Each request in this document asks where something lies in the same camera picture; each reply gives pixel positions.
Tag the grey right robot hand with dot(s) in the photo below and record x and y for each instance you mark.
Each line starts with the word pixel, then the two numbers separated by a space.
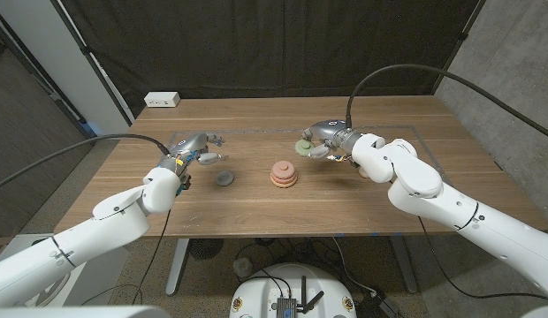
pixel 331 130

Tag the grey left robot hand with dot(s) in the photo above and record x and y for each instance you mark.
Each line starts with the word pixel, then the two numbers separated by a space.
pixel 192 143

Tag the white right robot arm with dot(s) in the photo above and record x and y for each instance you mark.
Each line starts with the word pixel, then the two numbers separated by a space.
pixel 411 176

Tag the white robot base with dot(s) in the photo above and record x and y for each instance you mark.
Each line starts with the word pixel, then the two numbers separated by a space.
pixel 256 291

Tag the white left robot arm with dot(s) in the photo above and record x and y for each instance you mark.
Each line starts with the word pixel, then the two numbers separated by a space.
pixel 115 216

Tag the white power strip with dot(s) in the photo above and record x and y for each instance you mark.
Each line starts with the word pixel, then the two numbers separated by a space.
pixel 162 99

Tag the black backdrop curtain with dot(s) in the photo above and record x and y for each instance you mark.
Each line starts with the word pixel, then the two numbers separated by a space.
pixel 274 44

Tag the black round floor fan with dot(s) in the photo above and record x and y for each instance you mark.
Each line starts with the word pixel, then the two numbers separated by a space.
pixel 206 248

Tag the metal table leg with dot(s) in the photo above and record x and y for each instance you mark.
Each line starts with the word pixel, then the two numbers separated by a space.
pixel 404 269
pixel 177 269

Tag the black backdrop stand pole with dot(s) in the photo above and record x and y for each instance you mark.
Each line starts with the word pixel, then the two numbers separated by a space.
pixel 459 42
pixel 93 62

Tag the grey round floor object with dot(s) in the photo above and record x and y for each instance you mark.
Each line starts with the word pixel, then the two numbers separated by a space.
pixel 243 267

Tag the black power adapter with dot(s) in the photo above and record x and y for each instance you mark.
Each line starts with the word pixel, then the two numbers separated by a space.
pixel 375 305

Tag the black antenna radio box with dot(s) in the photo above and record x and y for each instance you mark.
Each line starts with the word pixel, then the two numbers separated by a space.
pixel 286 307

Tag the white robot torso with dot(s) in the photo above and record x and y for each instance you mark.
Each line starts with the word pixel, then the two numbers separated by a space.
pixel 79 312

